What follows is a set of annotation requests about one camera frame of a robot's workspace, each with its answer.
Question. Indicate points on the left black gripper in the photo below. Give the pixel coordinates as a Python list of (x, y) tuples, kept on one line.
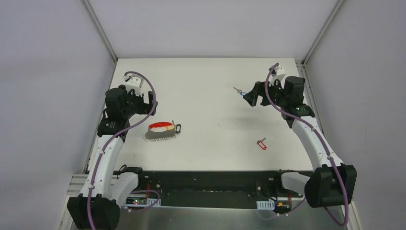
[(149, 102)]

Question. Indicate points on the blue tag key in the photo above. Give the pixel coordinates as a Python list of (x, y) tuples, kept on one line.
[(239, 91)]

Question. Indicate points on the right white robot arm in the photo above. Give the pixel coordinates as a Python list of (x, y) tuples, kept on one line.
[(332, 181)]

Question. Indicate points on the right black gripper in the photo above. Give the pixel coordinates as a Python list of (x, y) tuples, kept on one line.
[(261, 92)]

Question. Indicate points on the black tag key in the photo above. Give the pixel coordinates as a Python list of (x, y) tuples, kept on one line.
[(178, 128)]

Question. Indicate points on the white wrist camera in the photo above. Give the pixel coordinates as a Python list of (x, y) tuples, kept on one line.
[(277, 75), (133, 83)]

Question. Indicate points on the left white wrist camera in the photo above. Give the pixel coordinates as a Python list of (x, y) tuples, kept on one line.
[(133, 83)]

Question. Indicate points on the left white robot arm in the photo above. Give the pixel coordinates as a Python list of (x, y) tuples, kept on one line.
[(98, 204)]

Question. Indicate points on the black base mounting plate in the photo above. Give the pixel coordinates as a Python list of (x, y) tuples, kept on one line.
[(214, 189)]

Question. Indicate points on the red tag key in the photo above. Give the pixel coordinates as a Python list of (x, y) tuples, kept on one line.
[(261, 144)]

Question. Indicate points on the grey red keyring holder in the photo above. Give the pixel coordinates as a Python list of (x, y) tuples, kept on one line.
[(157, 132)]

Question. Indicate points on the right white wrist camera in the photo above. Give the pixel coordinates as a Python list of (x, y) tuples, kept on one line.
[(277, 75)]

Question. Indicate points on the yellow tag key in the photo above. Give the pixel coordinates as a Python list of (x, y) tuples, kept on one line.
[(172, 126)]

